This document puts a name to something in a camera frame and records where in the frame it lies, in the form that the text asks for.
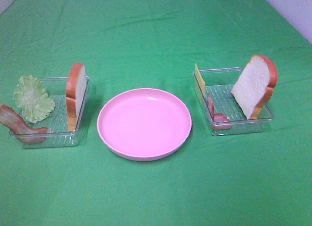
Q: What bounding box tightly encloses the yellow cheese slice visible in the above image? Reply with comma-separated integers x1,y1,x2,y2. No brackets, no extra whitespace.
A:
195,64,206,104

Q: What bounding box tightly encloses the bacon strip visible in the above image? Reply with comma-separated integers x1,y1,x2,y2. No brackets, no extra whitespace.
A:
0,104,48,134
207,93,231,130

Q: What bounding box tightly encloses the bread slice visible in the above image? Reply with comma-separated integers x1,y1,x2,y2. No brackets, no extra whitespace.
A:
66,62,86,131
231,55,278,119

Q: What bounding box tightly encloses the green lettuce leaf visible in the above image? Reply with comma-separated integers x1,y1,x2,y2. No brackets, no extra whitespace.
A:
13,75,56,123

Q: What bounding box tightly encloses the pink round plate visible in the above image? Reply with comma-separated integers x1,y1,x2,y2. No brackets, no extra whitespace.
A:
97,88,192,161

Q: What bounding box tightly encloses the right clear plastic tray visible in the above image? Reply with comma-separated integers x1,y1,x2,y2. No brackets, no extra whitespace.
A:
197,67,273,136

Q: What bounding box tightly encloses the clear plastic tray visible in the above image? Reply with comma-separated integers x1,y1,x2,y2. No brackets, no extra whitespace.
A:
9,76,91,149
197,67,273,136

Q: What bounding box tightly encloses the green tablecloth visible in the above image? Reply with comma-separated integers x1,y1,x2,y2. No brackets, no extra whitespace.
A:
0,0,312,226

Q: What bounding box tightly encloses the left clear plastic tray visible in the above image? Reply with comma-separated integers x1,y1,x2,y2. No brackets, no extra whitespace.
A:
9,76,91,149

